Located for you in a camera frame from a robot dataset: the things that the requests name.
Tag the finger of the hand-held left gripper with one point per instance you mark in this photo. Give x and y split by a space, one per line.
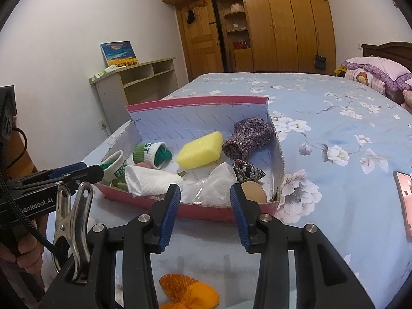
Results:
69 169
90 173

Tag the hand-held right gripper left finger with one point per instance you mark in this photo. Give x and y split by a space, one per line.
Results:
169 219

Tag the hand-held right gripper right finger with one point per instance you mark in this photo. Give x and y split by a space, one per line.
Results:
239 222

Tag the green and white sock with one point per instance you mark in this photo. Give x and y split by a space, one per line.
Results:
114 167
148 153

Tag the beige round powder puff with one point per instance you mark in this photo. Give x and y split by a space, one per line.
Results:
254 193

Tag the green fabric leaves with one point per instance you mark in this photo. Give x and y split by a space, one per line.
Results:
121 185

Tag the white waffle towel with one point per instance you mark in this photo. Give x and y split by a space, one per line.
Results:
148 180

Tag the clear plastic bag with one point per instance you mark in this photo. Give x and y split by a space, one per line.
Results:
219 180

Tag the dark patterned fabric pouch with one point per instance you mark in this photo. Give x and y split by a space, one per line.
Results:
249 172

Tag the yellow sponge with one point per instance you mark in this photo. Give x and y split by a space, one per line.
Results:
199 149

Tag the orange mesh scrubber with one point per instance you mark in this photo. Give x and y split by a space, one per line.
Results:
190 293

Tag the purple knitted sock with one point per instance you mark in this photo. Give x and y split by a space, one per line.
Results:
247 136

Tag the pink cardboard box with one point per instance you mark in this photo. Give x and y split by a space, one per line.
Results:
199 119

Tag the person's left forearm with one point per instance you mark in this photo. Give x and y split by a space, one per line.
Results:
13 286

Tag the yellow soft toy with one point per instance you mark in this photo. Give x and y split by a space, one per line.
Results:
340 70

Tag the person's left hand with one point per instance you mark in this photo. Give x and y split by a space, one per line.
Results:
30 251

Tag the brown wooden furniture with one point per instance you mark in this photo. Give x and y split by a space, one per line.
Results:
22 159

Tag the metal spring clip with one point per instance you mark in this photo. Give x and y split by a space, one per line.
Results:
72 225

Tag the pale green bookshelf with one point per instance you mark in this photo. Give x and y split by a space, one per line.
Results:
107 96

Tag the green and white packets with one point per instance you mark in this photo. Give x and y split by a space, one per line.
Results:
104 71

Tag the sunflower field painting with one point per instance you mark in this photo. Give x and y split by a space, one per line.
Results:
119 54

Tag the pink smartphone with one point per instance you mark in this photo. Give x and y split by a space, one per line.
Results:
405 206

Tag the wooden door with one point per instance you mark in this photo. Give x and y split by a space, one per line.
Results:
199 45

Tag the red shelf ornaments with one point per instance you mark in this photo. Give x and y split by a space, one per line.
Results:
240 45

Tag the small black hanging bag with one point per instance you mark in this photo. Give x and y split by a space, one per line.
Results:
320 62

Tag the black item on door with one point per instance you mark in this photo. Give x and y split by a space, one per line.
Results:
190 16

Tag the wooden wardrobe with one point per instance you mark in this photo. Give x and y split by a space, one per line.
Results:
283 32

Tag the pink ruffled pillow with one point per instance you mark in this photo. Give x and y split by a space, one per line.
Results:
376 70

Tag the pink plush cushion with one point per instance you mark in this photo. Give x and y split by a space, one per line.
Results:
408 101

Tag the white round box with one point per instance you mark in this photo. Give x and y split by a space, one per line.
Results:
237 7

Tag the dark wooden headboard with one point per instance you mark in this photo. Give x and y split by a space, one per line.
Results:
386 49

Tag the white wall socket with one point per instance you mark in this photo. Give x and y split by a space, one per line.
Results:
102 125

